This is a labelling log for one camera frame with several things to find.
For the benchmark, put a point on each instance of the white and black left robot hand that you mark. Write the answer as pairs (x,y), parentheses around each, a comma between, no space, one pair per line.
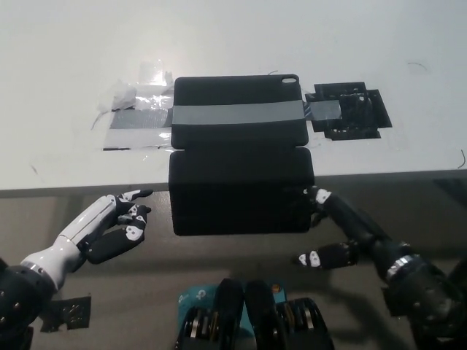
(84,226)

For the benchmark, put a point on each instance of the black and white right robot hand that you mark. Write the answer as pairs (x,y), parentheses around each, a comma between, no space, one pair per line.
(350,215)

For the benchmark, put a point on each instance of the black folding tablet cover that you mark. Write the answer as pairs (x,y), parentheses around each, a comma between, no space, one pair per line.
(241,189)

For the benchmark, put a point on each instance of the black ribbed robot body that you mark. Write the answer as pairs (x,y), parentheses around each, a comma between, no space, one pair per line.
(255,328)

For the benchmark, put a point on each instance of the black floor marker tag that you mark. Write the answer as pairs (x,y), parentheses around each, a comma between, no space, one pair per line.
(71,313)

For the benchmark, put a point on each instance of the thin black thread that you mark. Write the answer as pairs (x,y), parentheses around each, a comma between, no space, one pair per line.
(419,64)
(463,156)

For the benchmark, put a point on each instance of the teal router box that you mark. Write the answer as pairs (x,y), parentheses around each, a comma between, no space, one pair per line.
(193,297)

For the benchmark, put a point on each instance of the crumpled white tape piece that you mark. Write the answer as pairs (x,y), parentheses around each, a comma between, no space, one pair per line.
(124,96)

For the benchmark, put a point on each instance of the black 3D-printed bracket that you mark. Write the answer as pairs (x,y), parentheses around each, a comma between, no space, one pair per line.
(365,109)

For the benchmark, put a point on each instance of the grey duct tape strip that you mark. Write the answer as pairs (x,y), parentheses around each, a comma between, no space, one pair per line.
(237,113)

